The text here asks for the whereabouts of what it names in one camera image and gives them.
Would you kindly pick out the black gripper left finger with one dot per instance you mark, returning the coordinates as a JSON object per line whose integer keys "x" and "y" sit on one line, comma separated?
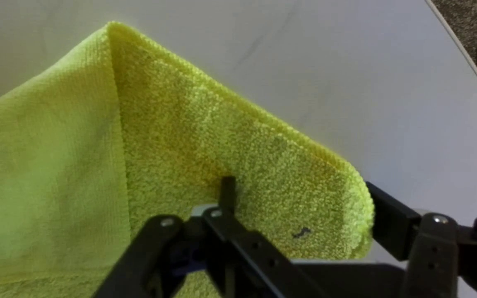
{"x": 193, "y": 258}

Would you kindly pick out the yellow microfibre towel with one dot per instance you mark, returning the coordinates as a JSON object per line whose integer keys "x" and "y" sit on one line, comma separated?
{"x": 56, "y": 166}

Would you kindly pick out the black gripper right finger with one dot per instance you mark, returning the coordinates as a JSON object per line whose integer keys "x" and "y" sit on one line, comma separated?
{"x": 442, "y": 258}

